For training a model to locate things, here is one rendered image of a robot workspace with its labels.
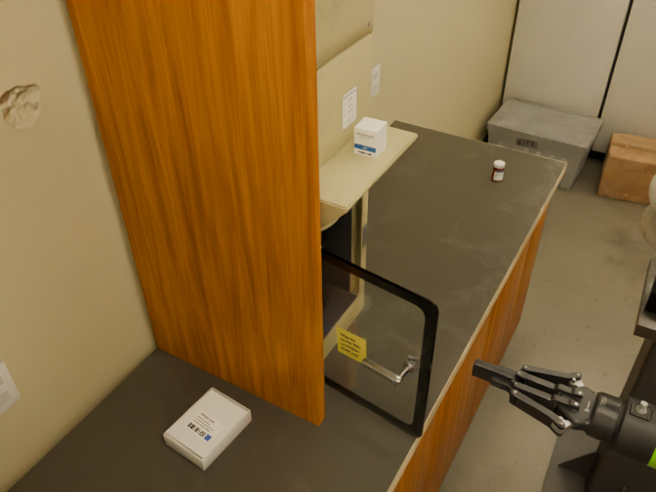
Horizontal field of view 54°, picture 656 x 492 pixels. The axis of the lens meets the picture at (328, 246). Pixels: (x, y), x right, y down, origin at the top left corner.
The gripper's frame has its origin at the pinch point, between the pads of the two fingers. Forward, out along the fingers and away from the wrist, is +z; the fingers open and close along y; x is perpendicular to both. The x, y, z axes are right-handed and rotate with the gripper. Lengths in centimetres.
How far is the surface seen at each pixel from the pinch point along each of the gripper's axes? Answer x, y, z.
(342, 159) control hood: -20, -21, 41
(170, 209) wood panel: -13, 1, 69
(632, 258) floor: 129, -228, -20
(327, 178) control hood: -20.3, -13.5, 40.5
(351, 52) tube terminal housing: -39, -29, 44
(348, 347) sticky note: 14.7, -5.5, 31.5
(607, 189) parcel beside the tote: 124, -280, 4
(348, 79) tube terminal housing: -34, -28, 44
